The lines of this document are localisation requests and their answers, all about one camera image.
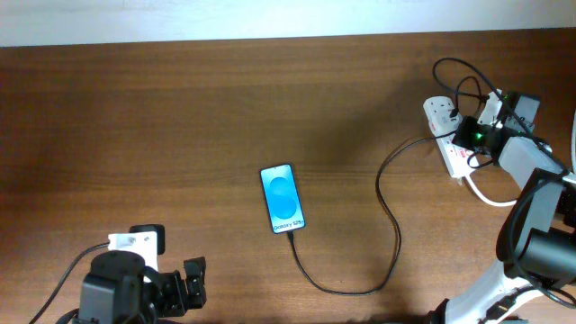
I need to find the white USB charger adapter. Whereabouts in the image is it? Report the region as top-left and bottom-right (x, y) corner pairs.
(430, 112), (463, 137)

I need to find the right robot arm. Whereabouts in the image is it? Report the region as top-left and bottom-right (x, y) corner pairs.
(425, 117), (575, 323)

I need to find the blue Galaxy smartphone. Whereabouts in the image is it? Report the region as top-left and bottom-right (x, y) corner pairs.
(260, 164), (306, 234)

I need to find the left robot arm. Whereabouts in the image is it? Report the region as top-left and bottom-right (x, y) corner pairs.
(58, 251), (207, 324)

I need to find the white power strip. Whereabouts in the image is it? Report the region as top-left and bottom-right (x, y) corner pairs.
(423, 96), (474, 179)

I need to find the black USB charging cable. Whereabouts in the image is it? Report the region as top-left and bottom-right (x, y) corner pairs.
(285, 76), (485, 297)

